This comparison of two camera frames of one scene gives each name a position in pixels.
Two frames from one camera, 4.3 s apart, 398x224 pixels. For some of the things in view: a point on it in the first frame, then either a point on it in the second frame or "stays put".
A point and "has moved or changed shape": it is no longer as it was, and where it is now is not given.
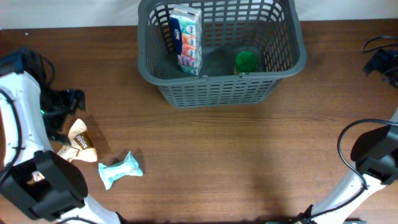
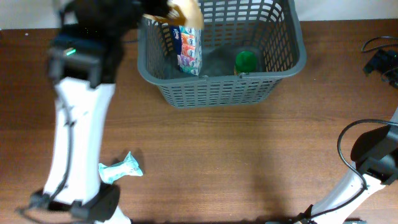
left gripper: x=73 y=97 → x=156 y=6
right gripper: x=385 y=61 stays put
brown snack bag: x=81 y=148 has moved or changed shape
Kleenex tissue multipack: x=186 y=28 stays put
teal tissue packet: x=129 y=167 stays put
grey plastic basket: x=273 y=32 stays put
